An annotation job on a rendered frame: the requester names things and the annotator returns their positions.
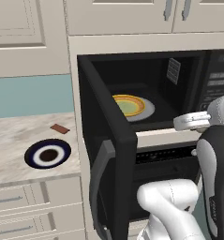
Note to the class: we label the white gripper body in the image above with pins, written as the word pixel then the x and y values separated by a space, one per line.
pixel 191 120

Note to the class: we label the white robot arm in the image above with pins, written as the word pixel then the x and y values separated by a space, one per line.
pixel 176 203

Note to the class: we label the grey microwave turntable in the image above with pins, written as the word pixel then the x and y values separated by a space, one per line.
pixel 148 112

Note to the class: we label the black microwave oven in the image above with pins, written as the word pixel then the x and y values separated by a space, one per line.
pixel 217 78

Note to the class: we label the yellow orange rimmed plate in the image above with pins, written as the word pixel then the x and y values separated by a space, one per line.
pixel 130 105

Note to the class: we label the black microwave door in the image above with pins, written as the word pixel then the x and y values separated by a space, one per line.
pixel 122 156

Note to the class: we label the dark blue white plate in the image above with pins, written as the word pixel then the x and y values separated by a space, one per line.
pixel 47 154

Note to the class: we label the black built-in oven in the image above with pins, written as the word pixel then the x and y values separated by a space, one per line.
pixel 166 170

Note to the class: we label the brown chocolate bar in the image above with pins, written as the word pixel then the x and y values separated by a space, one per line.
pixel 59 128

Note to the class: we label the cream drawer front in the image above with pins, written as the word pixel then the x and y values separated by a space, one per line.
pixel 60 192
pixel 66 218

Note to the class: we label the cream wall cupboard door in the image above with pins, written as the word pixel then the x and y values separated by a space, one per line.
pixel 22 31
pixel 210 15
pixel 116 15

